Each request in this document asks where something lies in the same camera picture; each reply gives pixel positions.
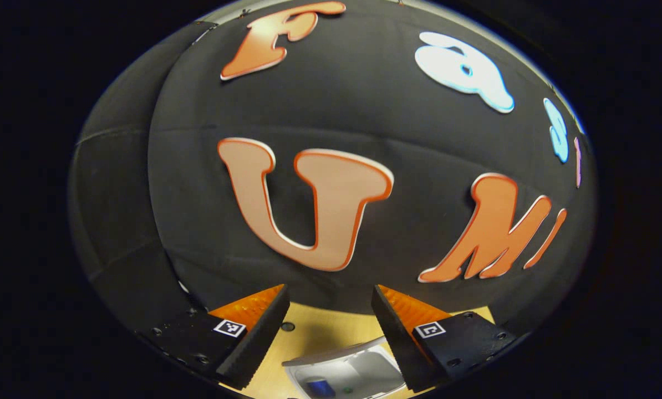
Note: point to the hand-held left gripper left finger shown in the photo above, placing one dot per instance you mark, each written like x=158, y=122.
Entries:
x=256, y=338

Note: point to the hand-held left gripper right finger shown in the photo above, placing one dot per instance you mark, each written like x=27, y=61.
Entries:
x=398, y=343

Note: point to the white desktop garbage bin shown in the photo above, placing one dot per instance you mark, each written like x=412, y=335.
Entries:
x=364, y=366

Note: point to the blue pop can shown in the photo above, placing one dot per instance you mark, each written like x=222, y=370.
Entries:
x=319, y=387

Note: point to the wooden desktop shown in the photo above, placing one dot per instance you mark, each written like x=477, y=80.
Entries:
x=331, y=327

